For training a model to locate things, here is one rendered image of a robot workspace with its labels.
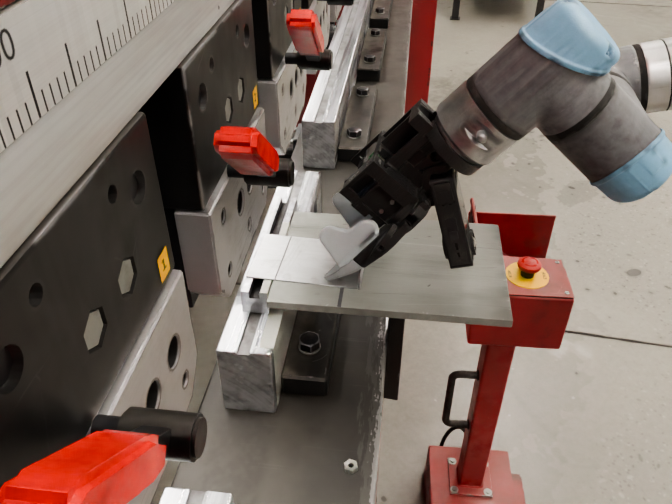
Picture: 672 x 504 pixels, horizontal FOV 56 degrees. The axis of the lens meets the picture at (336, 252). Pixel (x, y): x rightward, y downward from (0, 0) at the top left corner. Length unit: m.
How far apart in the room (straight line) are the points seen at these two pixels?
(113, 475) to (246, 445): 0.54
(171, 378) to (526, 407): 1.68
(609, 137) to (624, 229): 2.19
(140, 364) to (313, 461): 0.43
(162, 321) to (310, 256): 0.45
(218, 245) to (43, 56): 0.20
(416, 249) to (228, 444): 0.31
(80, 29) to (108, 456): 0.14
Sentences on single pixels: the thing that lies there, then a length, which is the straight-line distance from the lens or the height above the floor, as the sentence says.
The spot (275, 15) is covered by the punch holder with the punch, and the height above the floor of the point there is 1.30.
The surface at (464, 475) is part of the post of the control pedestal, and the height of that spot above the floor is 0.17.
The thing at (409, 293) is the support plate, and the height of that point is 1.00.
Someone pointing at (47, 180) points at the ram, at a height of 1.35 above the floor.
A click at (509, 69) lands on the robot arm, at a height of 1.25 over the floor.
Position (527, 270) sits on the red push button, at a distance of 1.09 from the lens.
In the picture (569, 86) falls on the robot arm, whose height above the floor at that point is 1.25.
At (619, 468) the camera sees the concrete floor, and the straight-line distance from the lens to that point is 1.91.
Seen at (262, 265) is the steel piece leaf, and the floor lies 1.00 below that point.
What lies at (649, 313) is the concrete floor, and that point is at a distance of 2.40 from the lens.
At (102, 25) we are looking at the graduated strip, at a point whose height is 1.38.
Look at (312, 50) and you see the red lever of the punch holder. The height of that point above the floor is 1.28.
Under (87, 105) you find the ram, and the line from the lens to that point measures 0.25.
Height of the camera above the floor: 1.45
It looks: 37 degrees down
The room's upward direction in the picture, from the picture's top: straight up
